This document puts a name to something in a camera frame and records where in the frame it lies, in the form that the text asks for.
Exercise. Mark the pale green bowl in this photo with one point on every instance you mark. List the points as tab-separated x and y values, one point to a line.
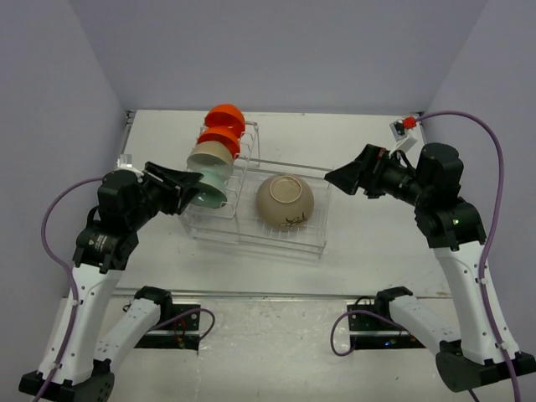
211	190

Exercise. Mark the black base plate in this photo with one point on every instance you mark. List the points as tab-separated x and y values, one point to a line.
371	333
180	335

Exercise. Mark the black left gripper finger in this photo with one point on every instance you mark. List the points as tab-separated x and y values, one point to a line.
185	197
181	179

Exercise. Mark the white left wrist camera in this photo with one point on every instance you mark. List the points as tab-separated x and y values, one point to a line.
124	162

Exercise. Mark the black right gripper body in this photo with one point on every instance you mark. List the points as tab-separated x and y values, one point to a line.
378	159

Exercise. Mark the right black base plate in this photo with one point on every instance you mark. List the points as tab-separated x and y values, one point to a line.
371	333

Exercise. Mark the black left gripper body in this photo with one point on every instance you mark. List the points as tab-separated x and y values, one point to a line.
162	196

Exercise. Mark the white wire dish rack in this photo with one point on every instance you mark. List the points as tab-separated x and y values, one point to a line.
237	221

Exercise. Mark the large beige ceramic bowl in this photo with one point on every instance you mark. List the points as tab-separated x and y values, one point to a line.
284	202

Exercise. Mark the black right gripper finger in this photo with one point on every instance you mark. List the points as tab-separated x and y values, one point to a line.
357	161
347	178

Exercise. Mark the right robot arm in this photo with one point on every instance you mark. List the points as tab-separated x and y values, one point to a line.
482	350

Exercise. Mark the orange plastic bowl front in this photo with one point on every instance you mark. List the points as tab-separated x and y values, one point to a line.
224	136

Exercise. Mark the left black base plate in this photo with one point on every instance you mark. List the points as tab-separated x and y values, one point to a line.
180	335

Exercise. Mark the orange plastic bowl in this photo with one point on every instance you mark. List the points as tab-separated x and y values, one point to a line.
224	136
226	115

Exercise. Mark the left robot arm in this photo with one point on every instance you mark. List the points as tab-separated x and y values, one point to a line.
80	365

